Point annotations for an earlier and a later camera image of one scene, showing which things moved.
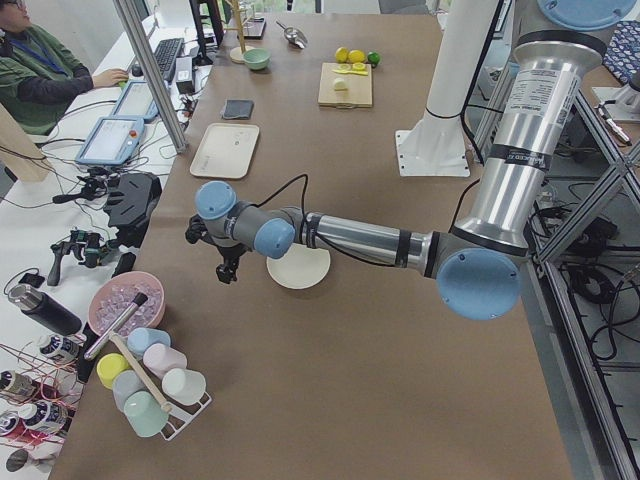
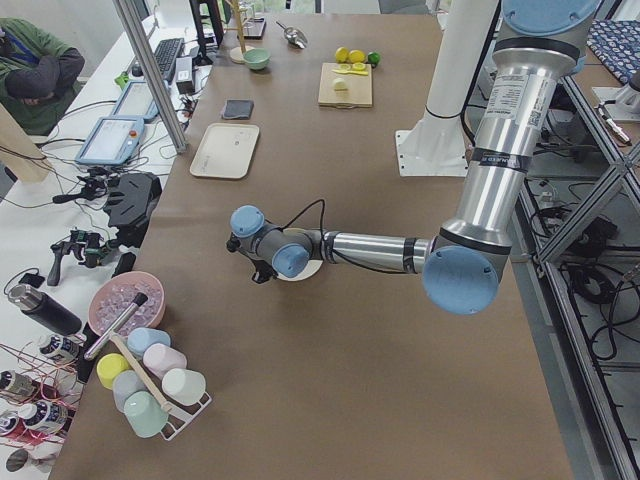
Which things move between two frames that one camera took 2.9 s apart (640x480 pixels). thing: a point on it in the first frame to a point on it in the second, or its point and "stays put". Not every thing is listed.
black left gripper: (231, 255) to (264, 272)
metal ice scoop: (294, 35) stays put
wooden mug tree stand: (236, 53) stays put
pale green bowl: (257, 58) stays put
